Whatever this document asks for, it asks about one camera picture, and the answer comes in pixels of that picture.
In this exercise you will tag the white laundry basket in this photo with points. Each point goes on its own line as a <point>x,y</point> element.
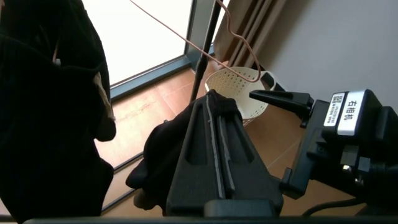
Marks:
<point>230,84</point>

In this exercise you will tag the black garment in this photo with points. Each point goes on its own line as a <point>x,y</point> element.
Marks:
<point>164,149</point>

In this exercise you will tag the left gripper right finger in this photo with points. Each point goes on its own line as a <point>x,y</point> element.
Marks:
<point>252,180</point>

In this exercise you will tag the brown curtain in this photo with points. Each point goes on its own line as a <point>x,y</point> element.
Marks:
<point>248,25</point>

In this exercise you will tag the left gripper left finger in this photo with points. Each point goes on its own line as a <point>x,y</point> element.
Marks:
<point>192,180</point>

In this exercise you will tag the black shorts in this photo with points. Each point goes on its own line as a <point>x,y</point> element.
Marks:
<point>46,124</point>

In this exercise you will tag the pink clothes hanger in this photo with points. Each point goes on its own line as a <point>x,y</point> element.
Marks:
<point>56,53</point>
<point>242,40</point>

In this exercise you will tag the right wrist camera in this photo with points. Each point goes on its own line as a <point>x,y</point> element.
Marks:
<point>367,118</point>

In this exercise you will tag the window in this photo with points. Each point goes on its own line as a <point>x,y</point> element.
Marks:
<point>192,31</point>

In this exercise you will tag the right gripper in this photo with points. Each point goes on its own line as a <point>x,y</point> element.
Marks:
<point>301,168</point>

